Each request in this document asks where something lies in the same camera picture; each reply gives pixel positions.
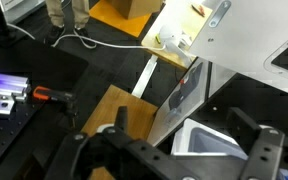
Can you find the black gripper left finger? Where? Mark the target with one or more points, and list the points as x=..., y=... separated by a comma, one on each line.
x=84, y=156

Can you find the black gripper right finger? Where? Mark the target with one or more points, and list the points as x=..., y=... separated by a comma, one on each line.
x=267, y=153

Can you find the toy kitchen unit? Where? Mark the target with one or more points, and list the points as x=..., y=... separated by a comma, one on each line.
x=250, y=100

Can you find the grey toy sink basin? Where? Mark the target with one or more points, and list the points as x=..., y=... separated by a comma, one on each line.
x=210, y=143

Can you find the brown wooden table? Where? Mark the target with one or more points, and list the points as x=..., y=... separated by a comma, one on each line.
x=130, y=110

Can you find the white desk leg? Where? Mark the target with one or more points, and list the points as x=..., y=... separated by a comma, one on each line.
x=145, y=75

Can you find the yellow green tag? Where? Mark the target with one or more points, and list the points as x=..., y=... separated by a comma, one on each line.
x=158, y=39

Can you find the orange wooden dolly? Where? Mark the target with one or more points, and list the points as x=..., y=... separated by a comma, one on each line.
x=117, y=21

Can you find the person in khaki trousers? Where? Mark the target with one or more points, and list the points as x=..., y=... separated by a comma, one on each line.
x=59, y=13

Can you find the white handheld device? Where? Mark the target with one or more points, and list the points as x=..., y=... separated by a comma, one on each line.
x=172, y=40

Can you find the cardboard box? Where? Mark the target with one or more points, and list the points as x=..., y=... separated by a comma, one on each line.
x=134, y=8

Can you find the red marker pen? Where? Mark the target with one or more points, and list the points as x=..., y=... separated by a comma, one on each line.
x=198, y=10

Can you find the light wooden desk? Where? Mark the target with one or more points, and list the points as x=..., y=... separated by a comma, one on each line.
x=180, y=13

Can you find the aluminium extrusion rail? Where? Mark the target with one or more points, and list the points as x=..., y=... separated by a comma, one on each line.
x=4, y=86

